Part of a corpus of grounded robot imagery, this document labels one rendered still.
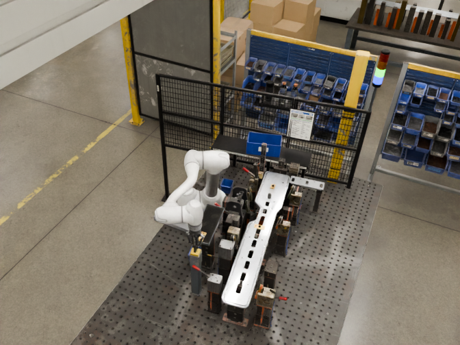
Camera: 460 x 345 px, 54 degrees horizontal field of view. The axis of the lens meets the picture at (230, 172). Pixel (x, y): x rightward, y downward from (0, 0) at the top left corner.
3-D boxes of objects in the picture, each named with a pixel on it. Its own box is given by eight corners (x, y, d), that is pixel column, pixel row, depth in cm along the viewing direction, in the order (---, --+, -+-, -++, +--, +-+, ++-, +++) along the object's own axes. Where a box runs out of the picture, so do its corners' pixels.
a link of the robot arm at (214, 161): (198, 196, 385) (224, 195, 388) (199, 213, 377) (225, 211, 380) (200, 145, 319) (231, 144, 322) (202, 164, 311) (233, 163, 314)
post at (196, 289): (199, 296, 326) (198, 258, 297) (189, 294, 327) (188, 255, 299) (202, 288, 331) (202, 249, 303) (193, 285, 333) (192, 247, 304)
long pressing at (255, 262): (251, 311, 285) (251, 309, 284) (218, 301, 290) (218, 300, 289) (291, 176, 387) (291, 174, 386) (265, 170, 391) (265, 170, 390)
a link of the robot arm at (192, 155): (183, 160, 309) (203, 159, 311) (183, 145, 324) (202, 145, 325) (184, 174, 317) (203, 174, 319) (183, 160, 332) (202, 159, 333)
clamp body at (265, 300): (271, 331, 307) (276, 301, 283) (250, 325, 310) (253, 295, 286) (274, 318, 314) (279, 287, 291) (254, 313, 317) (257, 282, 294)
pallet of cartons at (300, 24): (291, 77, 728) (299, 13, 660) (246, 65, 754) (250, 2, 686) (315, 48, 810) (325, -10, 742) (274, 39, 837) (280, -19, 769)
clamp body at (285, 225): (285, 258, 355) (291, 228, 333) (270, 254, 358) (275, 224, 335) (288, 250, 362) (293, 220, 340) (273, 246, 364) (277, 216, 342)
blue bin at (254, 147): (279, 157, 400) (280, 146, 391) (246, 153, 402) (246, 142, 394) (280, 146, 412) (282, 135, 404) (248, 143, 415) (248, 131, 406)
